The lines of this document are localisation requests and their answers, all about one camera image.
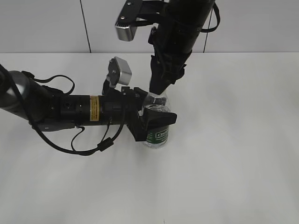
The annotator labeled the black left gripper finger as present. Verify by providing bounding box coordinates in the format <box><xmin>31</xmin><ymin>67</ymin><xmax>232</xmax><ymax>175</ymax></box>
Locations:
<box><xmin>142</xmin><ymin>108</ymin><xmax>177</xmax><ymax>128</ymax></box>

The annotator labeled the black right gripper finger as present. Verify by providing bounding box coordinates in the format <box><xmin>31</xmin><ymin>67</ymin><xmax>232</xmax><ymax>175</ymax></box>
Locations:
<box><xmin>149</xmin><ymin>55</ymin><xmax>175</xmax><ymax>95</ymax></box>

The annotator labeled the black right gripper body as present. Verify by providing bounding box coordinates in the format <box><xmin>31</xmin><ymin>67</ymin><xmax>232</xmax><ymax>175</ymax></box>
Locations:
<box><xmin>148</xmin><ymin>27</ymin><xmax>194</xmax><ymax>85</ymax></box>

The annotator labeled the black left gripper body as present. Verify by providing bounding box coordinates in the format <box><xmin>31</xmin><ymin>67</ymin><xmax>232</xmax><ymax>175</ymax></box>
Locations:
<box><xmin>100</xmin><ymin>86</ymin><xmax>148</xmax><ymax>142</ymax></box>

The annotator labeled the clear cestbon water bottle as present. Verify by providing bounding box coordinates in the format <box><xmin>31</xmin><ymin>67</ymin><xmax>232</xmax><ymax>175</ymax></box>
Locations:
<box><xmin>142</xmin><ymin>92</ymin><xmax>171</xmax><ymax>149</ymax></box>

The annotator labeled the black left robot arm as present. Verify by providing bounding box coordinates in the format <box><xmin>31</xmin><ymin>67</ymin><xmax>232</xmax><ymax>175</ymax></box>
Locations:
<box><xmin>0</xmin><ymin>69</ymin><xmax>177</xmax><ymax>141</ymax></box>

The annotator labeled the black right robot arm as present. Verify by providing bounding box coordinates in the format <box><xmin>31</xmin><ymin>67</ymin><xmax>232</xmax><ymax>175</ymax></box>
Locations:
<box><xmin>149</xmin><ymin>0</ymin><xmax>219</xmax><ymax>95</ymax></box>

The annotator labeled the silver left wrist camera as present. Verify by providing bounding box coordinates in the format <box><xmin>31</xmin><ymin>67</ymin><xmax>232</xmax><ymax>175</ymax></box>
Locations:
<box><xmin>106</xmin><ymin>56</ymin><xmax>132</xmax><ymax>88</ymax></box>

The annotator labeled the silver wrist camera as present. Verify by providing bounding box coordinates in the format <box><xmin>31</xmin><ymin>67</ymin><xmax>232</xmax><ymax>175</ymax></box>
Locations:
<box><xmin>106</xmin><ymin>56</ymin><xmax>132</xmax><ymax>88</ymax></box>
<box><xmin>114</xmin><ymin>0</ymin><xmax>164</xmax><ymax>42</ymax></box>

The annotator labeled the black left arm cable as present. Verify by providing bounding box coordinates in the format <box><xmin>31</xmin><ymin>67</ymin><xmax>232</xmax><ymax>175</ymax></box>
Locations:
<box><xmin>0</xmin><ymin>64</ymin><xmax>128</xmax><ymax>156</ymax></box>

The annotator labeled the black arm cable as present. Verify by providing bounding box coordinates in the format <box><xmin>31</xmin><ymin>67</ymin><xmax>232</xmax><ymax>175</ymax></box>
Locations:
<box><xmin>0</xmin><ymin>64</ymin><xmax>128</xmax><ymax>156</ymax></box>
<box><xmin>200</xmin><ymin>1</ymin><xmax>221</xmax><ymax>33</ymax></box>

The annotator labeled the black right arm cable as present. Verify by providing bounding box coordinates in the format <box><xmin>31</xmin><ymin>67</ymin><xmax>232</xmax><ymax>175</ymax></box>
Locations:
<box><xmin>200</xmin><ymin>1</ymin><xmax>221</xmax><ymax>33</ymax></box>

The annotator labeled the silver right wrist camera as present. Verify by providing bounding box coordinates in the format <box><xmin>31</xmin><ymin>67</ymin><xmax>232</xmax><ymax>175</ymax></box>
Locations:
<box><xmin>114</xmin><ymin>0</ymin><xmax>164</xmax><ymax>42</ymax></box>

